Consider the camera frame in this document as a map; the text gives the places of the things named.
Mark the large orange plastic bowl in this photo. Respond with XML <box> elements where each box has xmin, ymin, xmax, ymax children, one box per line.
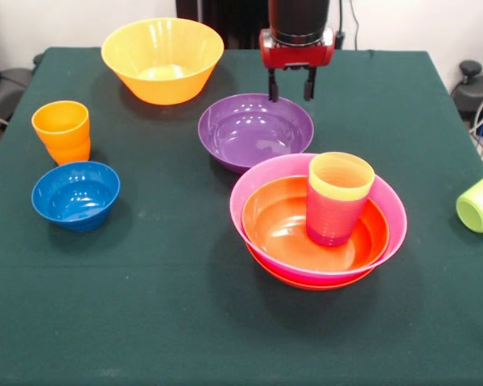
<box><xmin>101</xmin><ymin>17</ymin><xmax>225</xmax><ymax>107</ymax></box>

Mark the small blue plastic bowl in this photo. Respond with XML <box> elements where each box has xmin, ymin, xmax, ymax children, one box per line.
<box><xmin>31</xmin><ymin>160</ymin><xmax>122</xmax><ymax>232</ymax></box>

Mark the lime green plastic cup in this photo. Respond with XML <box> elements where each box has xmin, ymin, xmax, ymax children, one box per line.
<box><xmin>456</xmin><ymin>168</ymin><xmax>483</xmax><ymax>235</ymax></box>

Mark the dark green table cloth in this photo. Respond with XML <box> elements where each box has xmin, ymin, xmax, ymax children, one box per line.
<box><xmin>0</xmin><ymin>47</ymin><xmax>483</xmax><ymax>386</ymax></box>

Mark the purple plastic bowl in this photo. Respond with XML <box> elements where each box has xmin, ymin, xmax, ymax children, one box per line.
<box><xmin>197</xmin><ymin>92</ymin><xmax>315</xmax><ymax>175</ymax></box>

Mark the yellow plastic cup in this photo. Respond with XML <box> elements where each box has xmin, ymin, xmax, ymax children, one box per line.
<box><xmin>308</xmin><ymin>151</ymin><xmax>376</xmax><ymax>202</ymax></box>

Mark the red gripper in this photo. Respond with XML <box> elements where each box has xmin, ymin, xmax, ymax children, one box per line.
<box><xmin>258</xmin><ymin>27</ymin><xmax>337</xmax><ymax>103</ymax></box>

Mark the red plastic bowl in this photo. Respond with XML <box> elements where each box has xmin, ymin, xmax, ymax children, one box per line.
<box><xmin>246</xmin><ymin>243</ymin><xmax>376</xmax><ymax>291</ymax></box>
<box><xmin>241</xmin><ymin>175</ymin><xmax>390</xmax><ymax>273</ymax></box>

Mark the black hanging cable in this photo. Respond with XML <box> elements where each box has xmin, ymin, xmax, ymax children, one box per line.
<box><xmin>332</xmin><ymin>0</ymin><xmax>361</xmax><ymax>51</ymax></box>

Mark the orange plastic cup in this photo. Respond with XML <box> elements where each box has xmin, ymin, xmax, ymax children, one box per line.
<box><xmin>43</xmin><ymin>135</ymin><xmax>92</xmax><ymax>166</ymax></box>
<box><xmin>31</xmin><ymin>100</ymin><xmax>91</xmax><ymax>150</ymax></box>

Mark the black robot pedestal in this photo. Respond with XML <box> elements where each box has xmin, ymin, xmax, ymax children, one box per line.
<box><xmin>175</xmin><ymin>0</ymin><xmax>275</xmax><ymax>51</ymax></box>

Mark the large pink plastic bowl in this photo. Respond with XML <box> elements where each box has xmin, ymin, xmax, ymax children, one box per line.
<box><xmin>229</xmin><ymin>152</ymin><xmax>409</xmax><ymax>287</ymax></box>

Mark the purple plastic cup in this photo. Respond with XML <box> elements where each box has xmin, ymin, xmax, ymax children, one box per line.
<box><xmin>305</xmin><ymin>183</ymin><xmax>369</xmax><ymax>248</ymax></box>

